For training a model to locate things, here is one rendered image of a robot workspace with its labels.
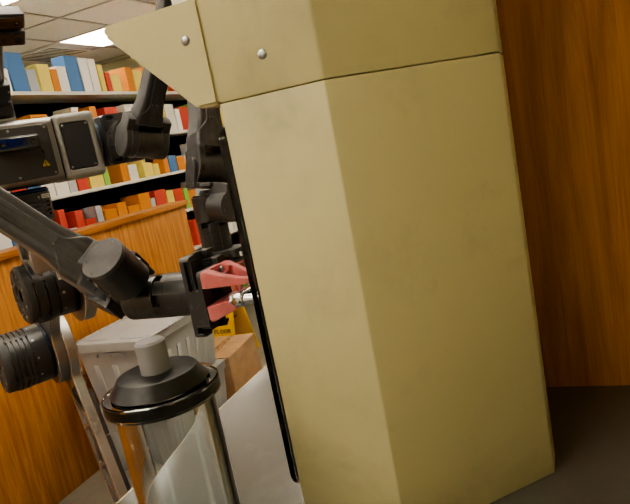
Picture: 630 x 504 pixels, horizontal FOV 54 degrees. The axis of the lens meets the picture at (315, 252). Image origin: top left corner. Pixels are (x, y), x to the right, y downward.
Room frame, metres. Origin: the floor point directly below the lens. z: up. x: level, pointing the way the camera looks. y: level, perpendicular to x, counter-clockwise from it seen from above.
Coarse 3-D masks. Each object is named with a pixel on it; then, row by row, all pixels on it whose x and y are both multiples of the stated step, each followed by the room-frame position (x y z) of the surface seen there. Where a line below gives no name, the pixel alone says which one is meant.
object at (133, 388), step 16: (160, 336) 0.56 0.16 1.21; (144, 352) 0.54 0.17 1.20; (160, 352) 0.54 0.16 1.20; (144, 368) 0.54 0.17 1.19; (160, 368) 0.54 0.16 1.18; (176, 368) 0.55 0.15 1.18; (192, 368) 0.54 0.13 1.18; (128, 384) 0.53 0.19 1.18; (144, 384) 0.52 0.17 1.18; (160, 384) 0.52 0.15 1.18; (176, 384) 0.52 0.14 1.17; (192, 384) 0.53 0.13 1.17; (112, 400) 0.53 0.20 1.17; (128, 400) 0.51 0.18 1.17; (144, 400) 0.51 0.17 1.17; (160, 400) 0.51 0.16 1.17
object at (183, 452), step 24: (120, 408) 0.51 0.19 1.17; (144, 408) 0.50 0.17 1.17; (192, 408) 0.51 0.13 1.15; (120, 432) 0.53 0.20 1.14; (144, 432) 0.51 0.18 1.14; (168, 432) 0.51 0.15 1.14; (192, 432) 0.52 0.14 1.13; (216, 432) 0.54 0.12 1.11; (144, 456) 0.51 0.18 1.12; (168, 456) 0.51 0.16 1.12; (192, 456) 0.51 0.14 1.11; (216, 456) 0.53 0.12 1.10; (144, 480) 0.51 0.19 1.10; (168, 480) 0.51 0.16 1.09; (192, 480) 0.51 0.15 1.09; (216, 480) 0.53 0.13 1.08
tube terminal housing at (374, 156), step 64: (256, 0) 0.59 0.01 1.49; (320, 0) 0.58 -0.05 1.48; (384, 0) 0.60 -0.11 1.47; (448, 0) 0.63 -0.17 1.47; (256, 64) 0.60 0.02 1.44; (320, 64) 0.57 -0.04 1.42; (384, 64) 0.60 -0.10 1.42; (448, 64) 0.62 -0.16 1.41; (256, 128) 0.60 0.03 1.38; (320, 128) 0.58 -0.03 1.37; (384, 128) 0.59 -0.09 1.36; (448, 128) 0.62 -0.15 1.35; (512, 128) 0.68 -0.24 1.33; (256, 192) 0.61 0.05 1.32; (320, 192) 0.58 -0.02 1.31; (384, 192) 0.59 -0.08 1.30; (448, 192) 0.62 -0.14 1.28; (512, 192) 0.64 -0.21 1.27; (256, 256) 0.62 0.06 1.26; (320, 256) 0.59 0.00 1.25; (384, 256) 0.58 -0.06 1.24; (448, 256) 0.61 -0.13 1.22; (512, 256) 0.64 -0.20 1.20; (320, 320) 0.59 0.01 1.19; (384, 320) 0.58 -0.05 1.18; (448, 320) 0.61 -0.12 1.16; (512, 320) 0.64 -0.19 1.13; (320, 384) 0.60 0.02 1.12; (384, 384) 0.58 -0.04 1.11; (448, 384) 0.60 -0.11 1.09; (512, 384) 0.63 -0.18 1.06; (320, 448) 0.60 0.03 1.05; (384, 448) 0.58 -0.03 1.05; (448, 448) 0.60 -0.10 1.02; (512, 448) 0.63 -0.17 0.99
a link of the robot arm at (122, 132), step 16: (160, 0) 1.34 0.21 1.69; (144, 80) 1.39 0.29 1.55; (160, 80) 1.38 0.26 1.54; (144, 96) 1.39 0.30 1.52; (160, 96) 1.40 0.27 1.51; (128, 112) 1.42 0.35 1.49; (144, 112) 1.40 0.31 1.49; (160, 112) 1.42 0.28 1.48; (128, 128) 1.40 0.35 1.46; (160, 128) 1.46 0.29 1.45; (128, 144) 1.40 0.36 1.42
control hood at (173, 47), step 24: (192, 0) 0.62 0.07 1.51; (120, 24) 0.65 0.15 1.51; (144, 24) 0.64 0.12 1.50; (168, 24) 0.63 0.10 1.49; (192, 24) 0.62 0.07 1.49; (120, 48) 0.66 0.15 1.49; (144, 48) 0.65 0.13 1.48; (168, 48) 0.63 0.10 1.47; (192, 48) 0.62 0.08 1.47; (168, 72) 0.64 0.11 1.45; (192, 72) 0.63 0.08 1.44; (192, 96) 0.63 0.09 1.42; (216, 96) 0.62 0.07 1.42
